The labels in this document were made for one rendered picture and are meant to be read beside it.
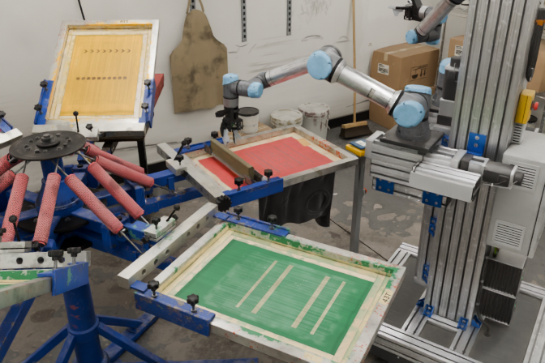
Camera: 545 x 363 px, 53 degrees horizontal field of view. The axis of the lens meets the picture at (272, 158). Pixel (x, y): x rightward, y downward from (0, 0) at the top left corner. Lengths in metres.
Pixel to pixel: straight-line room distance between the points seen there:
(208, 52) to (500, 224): 2.95
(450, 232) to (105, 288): 2.13
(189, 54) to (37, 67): 1.19
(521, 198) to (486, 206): 0.20
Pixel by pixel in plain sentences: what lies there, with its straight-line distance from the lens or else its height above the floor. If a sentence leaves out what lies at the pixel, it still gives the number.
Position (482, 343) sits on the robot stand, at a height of 0.21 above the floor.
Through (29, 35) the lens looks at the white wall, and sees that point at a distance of 4.37.
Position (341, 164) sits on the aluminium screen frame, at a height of 0.99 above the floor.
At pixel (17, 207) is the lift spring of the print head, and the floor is 1.18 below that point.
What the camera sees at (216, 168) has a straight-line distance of 2.85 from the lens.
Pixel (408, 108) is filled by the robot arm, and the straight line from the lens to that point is 2.28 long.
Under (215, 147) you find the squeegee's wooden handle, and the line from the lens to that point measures 2.90.
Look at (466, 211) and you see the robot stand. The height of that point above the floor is 0.88.
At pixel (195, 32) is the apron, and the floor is 1.22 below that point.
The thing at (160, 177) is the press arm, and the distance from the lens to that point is 2.62.
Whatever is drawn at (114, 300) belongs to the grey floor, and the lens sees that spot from 3.59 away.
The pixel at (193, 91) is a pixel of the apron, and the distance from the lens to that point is 4.80.
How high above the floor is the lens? 2.22
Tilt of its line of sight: 25 degrees down
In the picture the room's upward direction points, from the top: straight up
